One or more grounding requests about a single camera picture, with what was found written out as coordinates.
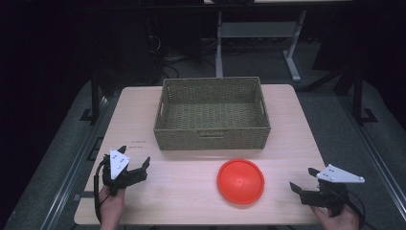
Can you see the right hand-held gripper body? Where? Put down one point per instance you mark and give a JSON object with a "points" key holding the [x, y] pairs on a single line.
{"points": [[328, 189]]}

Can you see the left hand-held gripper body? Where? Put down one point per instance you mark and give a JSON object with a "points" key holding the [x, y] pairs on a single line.
{"points": [[115, 172]]}

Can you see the red round plate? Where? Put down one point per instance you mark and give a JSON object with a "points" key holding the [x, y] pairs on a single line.
{"points": [[240, 181]]}

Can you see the green woven basket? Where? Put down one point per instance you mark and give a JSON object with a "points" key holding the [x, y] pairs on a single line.
{"points": [[212, 115]]}

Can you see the person's right hand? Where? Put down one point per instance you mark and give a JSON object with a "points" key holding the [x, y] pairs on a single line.
{"points": [[338, 220]]}

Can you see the person's left hand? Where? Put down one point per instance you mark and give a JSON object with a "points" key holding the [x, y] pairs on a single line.
{"points": [[111, 207]]}

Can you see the black metal stand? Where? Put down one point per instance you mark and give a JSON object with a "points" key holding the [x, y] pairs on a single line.
{"points": [[358, 96], [95, 96]]}

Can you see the grey metal desk frame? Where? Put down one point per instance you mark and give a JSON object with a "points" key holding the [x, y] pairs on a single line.
{"points": [[255, 35]]}

